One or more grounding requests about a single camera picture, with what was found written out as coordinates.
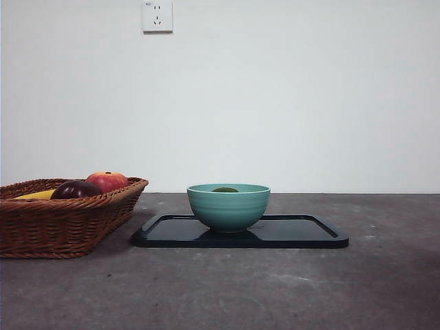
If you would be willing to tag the teal ceramic bowl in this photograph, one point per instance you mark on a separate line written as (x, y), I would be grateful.
(228, 209)

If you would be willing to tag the green avocado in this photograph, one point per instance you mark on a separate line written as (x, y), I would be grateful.
(224, 189)

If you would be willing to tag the yellow banana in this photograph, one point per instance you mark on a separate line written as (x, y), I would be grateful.
(38, 194)

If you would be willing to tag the brown wicker basket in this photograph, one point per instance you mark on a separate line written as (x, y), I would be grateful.
(51, 227)

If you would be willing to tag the dark green plastic tray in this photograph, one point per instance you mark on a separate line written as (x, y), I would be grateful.
(302, 237)

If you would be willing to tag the red apple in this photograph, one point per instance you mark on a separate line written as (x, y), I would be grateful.
(108, 180)

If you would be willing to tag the white wall socket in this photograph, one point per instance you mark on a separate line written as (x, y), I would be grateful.
(157, 17)

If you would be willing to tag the dark purple plum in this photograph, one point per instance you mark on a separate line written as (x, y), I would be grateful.
(74, 189)

